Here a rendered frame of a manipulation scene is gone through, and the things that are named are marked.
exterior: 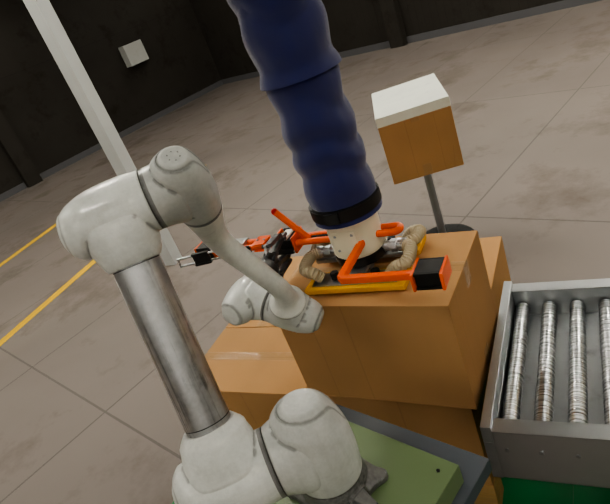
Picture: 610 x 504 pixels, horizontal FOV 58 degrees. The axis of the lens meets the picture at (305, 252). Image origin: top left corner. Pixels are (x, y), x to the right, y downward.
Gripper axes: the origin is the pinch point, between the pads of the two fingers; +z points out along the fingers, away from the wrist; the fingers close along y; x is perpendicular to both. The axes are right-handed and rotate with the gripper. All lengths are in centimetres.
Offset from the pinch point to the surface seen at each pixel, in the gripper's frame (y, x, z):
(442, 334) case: 24, 52, -22
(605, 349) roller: 53, 91, 5
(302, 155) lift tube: -31.8, 22.1, -9.8
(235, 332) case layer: 54, -59, 17
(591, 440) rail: 49, 87, -34
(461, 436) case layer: 70, 47, -19
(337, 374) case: 43.1, 10.9, -19.3
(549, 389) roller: 54, 75, -12
